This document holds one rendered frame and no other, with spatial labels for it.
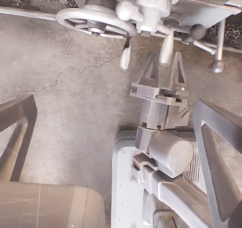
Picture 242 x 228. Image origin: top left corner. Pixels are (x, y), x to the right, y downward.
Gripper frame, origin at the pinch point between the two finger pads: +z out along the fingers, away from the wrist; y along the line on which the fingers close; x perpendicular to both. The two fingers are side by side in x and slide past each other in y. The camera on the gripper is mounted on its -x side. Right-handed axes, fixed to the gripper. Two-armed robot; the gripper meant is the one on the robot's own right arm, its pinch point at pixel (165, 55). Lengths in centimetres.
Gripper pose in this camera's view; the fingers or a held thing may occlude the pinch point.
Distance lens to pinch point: 44.9
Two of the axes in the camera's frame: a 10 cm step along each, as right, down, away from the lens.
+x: -7.2, -0.4, -6.9
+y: 6.7, 2.1, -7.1
